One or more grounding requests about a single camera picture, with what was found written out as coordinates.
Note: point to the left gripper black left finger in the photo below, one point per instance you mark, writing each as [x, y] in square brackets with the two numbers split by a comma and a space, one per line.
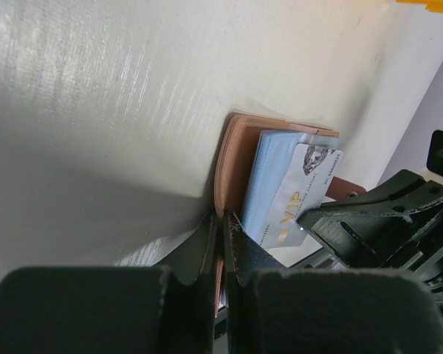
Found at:
[165, 308]

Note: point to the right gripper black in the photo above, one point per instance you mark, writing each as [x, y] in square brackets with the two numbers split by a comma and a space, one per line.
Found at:
[394, 225]

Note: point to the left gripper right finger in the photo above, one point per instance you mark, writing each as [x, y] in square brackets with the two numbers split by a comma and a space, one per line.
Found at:
[275, 309]

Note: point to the brown leather card holder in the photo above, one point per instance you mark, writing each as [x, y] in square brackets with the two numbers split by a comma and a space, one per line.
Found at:
[254, 157]

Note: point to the yellow plastic bin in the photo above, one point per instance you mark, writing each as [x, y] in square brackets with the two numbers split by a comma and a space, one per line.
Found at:
[434, 6]

